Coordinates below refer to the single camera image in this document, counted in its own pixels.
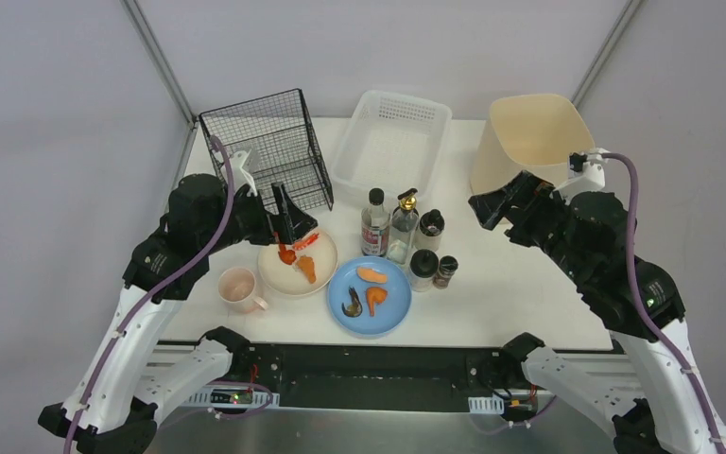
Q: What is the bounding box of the black lid jar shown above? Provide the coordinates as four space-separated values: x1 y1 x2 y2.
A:
413 209 445 252
408 249 440 292

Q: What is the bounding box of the red label sauce bottle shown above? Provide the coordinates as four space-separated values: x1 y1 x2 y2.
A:
361 187 390 257

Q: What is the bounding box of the gold cap oil bottle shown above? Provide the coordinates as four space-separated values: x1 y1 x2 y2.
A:
386 188 420 267

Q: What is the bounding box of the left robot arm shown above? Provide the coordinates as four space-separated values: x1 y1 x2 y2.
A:
38 174 318 453

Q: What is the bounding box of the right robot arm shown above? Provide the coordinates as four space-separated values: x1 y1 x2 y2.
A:
469 171 726 453

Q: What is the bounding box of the red toy shrimp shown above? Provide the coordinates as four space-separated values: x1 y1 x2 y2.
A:
292 231 320 251

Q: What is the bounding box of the red toy crab claw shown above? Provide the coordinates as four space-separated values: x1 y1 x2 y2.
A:
278 243 297 265

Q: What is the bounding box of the orange fried piece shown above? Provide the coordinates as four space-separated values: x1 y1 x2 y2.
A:
295 255 317 284

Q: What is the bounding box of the cream plate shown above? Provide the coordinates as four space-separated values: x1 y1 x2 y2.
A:
257 228 338 298

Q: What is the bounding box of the pink mug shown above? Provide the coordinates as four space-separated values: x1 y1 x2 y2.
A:
217 267 269 314

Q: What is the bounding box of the small dark spice jar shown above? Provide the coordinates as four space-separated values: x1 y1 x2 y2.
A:
432 255 459 289

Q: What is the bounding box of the beige trash bin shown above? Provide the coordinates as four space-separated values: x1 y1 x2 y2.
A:
470 94 595 195

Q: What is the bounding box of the orange toy salmon slice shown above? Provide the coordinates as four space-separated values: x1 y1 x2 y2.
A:
356 267 389 285

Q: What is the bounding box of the orange toy chicken leg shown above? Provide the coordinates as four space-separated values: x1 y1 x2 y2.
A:
366 287 388 317

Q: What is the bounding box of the white plastic basket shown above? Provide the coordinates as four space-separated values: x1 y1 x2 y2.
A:
329 90 453 204

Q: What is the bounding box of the blue plate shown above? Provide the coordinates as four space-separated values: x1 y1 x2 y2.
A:
327 256 412 338

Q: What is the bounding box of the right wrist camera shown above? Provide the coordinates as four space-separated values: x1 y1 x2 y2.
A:
559 148 606 201

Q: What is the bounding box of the black wire rack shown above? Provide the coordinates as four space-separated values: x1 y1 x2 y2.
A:
198 88 335 211

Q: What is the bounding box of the black base frame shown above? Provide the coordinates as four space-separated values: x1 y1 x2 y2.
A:
149 340 628 415

